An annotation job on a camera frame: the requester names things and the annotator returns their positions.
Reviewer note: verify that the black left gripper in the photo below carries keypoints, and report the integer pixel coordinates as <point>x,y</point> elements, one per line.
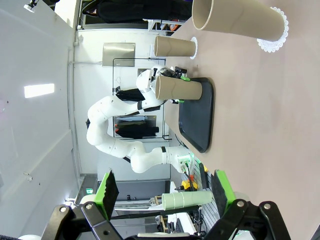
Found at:
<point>173,73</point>

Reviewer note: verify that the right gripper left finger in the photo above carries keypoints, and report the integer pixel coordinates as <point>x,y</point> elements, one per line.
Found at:
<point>107,195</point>

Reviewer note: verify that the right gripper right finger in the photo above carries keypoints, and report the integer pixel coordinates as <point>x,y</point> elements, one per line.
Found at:
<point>222,192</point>

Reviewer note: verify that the tall tan cup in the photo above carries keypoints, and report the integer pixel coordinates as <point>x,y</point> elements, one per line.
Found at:
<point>177,87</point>
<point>237,22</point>
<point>175,47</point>

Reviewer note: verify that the white doily coaster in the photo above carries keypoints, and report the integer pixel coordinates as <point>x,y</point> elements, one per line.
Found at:
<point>271,46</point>
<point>193,57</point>

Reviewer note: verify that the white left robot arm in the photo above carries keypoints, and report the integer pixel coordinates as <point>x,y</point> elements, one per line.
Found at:
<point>105,117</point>

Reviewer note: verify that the stack of pale green cups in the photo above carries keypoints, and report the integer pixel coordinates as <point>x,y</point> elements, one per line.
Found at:
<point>185,200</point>

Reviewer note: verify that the yellow emergency stop box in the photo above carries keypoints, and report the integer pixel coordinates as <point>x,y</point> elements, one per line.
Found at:
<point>187,185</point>

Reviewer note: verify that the black plastic tray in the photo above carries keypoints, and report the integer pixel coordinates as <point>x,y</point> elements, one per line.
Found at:
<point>197,125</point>

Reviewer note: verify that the long thin black rod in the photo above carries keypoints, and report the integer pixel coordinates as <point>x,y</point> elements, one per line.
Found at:
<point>150,213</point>

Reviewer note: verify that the white shelf unit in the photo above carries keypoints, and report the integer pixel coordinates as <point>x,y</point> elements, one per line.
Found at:
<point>156,25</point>

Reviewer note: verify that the rectangular ceiling light panel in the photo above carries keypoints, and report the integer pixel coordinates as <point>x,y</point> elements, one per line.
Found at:
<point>38,90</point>

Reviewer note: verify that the aluminium extrusion frame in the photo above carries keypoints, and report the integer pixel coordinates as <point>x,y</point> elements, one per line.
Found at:
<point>201,175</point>

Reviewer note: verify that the steel wall panel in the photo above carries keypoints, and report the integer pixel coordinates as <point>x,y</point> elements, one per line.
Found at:
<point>118,53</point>

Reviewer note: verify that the ceiling mounted camera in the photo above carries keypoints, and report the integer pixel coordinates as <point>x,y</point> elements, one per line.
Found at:
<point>29,6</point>

